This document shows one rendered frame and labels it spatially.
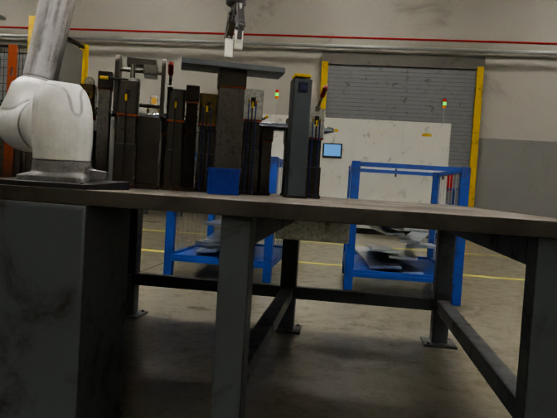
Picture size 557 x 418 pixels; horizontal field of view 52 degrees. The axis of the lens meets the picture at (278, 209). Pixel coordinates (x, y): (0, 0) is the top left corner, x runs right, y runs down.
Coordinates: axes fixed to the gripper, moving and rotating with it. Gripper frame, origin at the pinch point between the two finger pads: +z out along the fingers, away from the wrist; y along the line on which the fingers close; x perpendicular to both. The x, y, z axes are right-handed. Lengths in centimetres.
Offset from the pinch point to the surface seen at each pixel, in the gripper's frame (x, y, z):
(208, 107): 5.2, 12.6, 19.9
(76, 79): 54, 377, -42
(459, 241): -196, 115, 78
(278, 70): -14.5, -10.6, 7.3
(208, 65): 10.3, -6.6, 7.8
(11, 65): 76, 28, 10
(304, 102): -25.9, -9.0, 17.1
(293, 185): -24, -9, 48
